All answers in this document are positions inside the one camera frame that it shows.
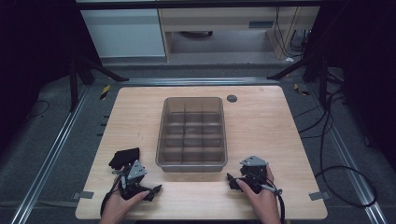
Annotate aluminium floor rail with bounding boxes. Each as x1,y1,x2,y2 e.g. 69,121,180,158
8,85,92,224
306,85,390,224
120,77,281,87

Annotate light wooden desk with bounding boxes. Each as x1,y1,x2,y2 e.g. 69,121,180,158
157,6,321,63

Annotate person's right hand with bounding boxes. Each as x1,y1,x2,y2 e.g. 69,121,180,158
235,165,282,224

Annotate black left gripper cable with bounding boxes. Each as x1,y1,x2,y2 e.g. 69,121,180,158
99,169,125,217

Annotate white cabinet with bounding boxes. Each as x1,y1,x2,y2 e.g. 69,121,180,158
79,7,166,59

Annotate grey transparent divided organizer box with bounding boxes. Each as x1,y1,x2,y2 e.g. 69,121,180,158
155,96,229,174

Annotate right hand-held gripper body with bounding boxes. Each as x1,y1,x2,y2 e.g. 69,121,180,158
238,155,269,194

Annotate black looped floor cable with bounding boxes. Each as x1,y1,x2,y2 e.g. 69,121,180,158
292,88,378,208

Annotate person's left hand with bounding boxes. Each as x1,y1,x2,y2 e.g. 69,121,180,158
99,167,151,224

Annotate black metal stand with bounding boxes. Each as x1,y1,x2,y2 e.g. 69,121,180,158
266,54,332,110
68,50,130,112

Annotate yellow black floor tape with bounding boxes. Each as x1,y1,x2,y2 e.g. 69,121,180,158
99,84,111,101
292,83,311,97

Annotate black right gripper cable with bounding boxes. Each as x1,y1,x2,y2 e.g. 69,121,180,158
248,174,287,224

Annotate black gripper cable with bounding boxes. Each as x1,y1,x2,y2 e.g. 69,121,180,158
248,174,287,224
99,169,125,217

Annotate thin black floor cable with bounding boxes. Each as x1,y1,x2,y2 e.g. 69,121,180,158
26,99,51,119

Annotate black hanging desk cables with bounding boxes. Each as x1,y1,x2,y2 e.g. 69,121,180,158
274,7,307,59

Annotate grey tape piece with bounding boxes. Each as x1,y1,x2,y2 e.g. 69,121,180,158
72,190,95,201
308,191,331,202

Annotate dark cloth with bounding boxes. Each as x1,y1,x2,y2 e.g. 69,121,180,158
107,147,141,171

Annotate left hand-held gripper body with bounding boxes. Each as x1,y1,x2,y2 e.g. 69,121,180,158
111,159,153,201

